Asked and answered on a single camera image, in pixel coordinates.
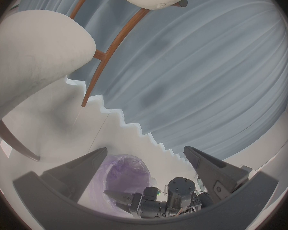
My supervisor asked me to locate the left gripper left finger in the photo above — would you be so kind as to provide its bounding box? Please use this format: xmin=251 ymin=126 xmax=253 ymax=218
xmin=41 ymin=147 xmax=108 ymax=202

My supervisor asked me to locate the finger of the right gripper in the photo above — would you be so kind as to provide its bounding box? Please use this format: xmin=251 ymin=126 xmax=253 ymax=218
xmin=115 ymin=199 xmax=132 ymax=211
xmin=103 ymin=189 xmax=133 ymax=202

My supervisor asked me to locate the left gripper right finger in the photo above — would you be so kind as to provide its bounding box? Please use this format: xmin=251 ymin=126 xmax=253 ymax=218
xmin=183 ymin=145 xmax=250 ymax=205

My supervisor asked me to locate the purple plastic bag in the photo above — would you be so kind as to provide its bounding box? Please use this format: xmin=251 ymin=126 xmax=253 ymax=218
xmin=86 ymin=154 xmax=158 ymax=215

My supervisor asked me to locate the white trash bin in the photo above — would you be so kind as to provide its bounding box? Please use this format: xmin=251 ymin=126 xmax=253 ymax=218
xmin=93 ymin=155 xmax=152 ymax=215

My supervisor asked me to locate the pale blue curtain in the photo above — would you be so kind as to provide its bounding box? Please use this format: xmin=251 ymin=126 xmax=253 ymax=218
xmin=14 ymin=0 xmax=288 ymax=163

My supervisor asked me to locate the wooden chair with white cushions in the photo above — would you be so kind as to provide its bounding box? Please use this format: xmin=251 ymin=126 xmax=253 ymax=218
xmin=0 ymin=0 xmax=199 ymax=162

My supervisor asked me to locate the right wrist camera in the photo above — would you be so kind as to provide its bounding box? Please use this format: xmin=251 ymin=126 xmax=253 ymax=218
xmin=144 ymin=186 xmax=162 ymax=201

